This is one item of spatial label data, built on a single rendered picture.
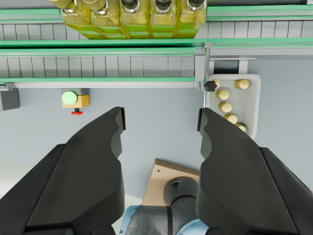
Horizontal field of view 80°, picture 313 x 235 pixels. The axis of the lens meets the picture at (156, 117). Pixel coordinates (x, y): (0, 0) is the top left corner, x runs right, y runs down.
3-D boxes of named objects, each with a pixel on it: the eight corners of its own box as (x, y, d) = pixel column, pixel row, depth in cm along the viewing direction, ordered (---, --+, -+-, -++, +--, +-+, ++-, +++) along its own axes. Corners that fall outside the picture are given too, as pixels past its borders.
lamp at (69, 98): (77, 91, 64) (73, 91, 61) (78, 104, 65) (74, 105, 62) (64, 91, 65) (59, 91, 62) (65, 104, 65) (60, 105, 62)
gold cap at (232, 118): (232, 122, 70) (237, 124, 66) (223, 122, 70) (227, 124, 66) (233, 113, 70) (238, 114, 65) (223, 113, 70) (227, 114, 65)
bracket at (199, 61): (202, 58, 62) (207, 54, 55) (201, 87, 64) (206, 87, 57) (191, 58, 62) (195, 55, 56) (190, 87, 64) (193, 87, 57)
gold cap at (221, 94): (224, 99, 69) (228, 100, 64) (214, 99, 69) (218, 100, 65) (225, 89, 68) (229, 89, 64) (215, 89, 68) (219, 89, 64)
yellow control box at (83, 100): (89, 87, 71) (80, 87, 64) (90, 107, 73) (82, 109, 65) (70, 87, 72) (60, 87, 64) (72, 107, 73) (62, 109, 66)
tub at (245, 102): (249, 75, 69) (262, 73, 60) (244, 134, 72) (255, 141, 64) (201, 75, 69) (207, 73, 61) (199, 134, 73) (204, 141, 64)
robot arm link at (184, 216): (202, 227, 65) (214, 266, 52) (163, 226, 65) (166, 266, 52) (206, 197, 63) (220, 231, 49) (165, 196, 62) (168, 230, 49)
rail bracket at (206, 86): (207, 48, 55) (220, 38, 43) (205, 105, 58) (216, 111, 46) (197, 48, 55) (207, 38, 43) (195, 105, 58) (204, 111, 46)
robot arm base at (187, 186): (193, 214, 76) (199, 235, 66) (157, 204, 74) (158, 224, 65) (207, 183, 72) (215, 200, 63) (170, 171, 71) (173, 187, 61)
